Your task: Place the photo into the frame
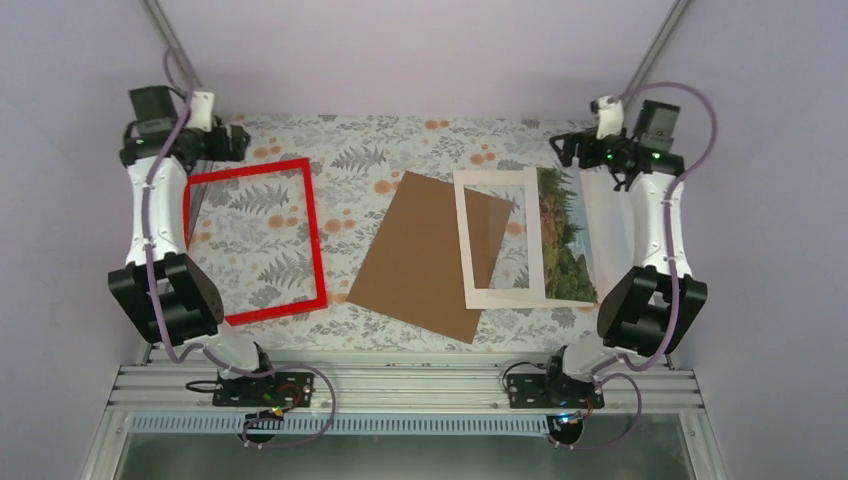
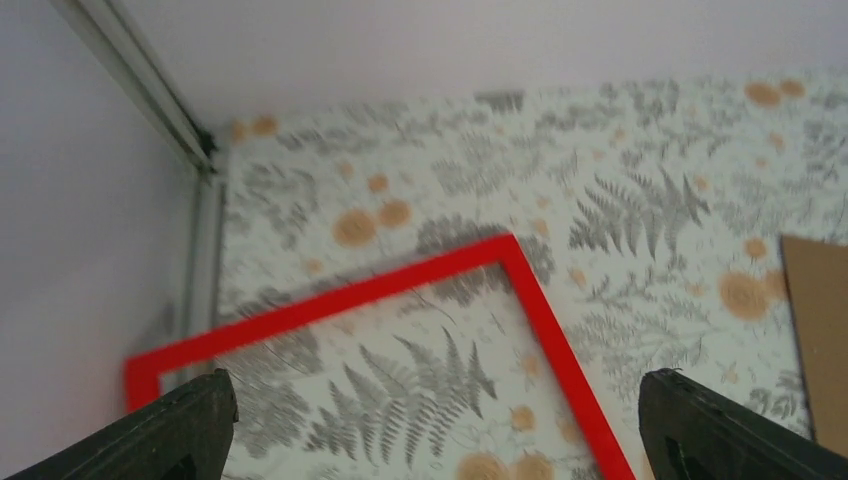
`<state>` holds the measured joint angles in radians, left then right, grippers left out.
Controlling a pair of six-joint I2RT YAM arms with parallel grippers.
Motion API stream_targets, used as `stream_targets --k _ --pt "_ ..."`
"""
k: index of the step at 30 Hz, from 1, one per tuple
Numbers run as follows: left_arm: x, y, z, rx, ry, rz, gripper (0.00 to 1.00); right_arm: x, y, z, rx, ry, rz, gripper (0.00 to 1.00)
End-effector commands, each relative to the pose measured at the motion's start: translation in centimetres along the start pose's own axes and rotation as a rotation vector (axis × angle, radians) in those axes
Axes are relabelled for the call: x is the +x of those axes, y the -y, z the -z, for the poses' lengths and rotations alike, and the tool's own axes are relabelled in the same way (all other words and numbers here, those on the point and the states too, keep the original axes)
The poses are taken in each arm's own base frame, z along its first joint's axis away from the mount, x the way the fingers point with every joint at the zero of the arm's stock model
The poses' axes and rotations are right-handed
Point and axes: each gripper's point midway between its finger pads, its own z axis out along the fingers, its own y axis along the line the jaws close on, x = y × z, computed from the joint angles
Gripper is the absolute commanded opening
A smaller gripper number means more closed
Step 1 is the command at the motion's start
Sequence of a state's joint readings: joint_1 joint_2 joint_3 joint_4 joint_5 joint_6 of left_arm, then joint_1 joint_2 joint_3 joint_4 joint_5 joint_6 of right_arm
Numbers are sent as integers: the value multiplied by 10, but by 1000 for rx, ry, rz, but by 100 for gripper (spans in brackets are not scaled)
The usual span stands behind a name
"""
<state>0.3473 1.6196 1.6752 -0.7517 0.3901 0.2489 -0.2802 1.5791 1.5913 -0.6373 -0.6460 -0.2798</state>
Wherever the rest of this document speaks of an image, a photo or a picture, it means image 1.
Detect red picture frame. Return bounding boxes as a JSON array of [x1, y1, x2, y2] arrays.
[[183, 158, 329, 326]]

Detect landscape photo print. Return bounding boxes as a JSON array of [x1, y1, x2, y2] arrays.
[[519, 167, 633, 308]]

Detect white mat board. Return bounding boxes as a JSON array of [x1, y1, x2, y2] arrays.
[[452, 166, 601, 311]]

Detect brown backing board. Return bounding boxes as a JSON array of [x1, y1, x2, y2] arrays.
[[347, 172, 482, 343]]

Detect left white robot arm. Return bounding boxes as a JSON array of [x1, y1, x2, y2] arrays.
[[108, 85, 279, 405]]

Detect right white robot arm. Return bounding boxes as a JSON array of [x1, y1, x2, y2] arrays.
[[541, 96, 708, 407]]

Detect floral patterned table mat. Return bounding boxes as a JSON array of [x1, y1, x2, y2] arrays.
[[185, 113, 637, 354]]

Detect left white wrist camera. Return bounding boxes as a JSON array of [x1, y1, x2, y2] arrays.
[[185, 90, 217, 133]]

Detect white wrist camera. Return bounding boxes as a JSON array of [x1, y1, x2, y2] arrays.
[[590, 95, 624, 140], [185, 90, 217, 133]]

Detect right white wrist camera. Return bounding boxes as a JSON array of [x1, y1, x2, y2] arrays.
[[590, 95, 624, 140]]

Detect aluminium rail base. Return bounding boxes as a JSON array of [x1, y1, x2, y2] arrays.
[[107, 350, 704, 414]]

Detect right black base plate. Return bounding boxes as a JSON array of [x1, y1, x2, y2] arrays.
[[506, 374, 605, 410]]

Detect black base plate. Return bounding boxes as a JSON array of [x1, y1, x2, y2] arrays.
[[212, 372, 315, 409], [506, 374, 605, 410]]

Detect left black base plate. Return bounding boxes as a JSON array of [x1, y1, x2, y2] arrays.
[[212, 372, 315, 409]]

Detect grey slotted cable duct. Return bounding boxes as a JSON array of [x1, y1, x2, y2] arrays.
[[128, 412, 562, 437]]

